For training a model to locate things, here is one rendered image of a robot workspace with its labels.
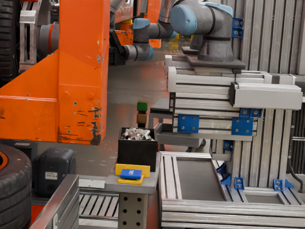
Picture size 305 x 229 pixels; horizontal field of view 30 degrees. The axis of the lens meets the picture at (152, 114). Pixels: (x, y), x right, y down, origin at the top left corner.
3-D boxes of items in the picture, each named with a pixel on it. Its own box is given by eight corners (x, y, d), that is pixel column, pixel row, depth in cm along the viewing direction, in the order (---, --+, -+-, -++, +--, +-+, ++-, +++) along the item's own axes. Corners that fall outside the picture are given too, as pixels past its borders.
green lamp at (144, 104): (137, 109, 228) (138, 99, 227) (147, 110, 228) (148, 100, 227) (136, 111, 224) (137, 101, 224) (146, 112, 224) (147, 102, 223)
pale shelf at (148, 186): (119, 156, 232) (120, 149, 232) (161, 159, 231) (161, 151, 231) (104, 191, 190) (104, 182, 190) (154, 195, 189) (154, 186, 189)
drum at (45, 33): (39, 52, 270) (40, 22, 267) (84, 55, 269) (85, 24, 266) (31, 55, 256) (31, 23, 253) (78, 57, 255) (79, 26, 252)
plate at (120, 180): (120, 176, 198) (120, 173, 198) (143, 177, 197) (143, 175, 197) (117, 183, 190) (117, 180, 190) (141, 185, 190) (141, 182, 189)
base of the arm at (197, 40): (217, 48, 295) (218, 29, 293) (221, 51, 280) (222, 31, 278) (188, 47, 295) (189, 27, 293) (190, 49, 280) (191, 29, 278)
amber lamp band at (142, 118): (137, 121, 229) (137, 112, 228) (147, 122, 229) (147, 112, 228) (136, 123, 225) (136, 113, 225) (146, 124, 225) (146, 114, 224)
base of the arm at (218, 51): (230, 58, 246) (232, 36, 244) (235, 62, 232) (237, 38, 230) (195, 57, 246) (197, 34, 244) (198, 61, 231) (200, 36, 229)
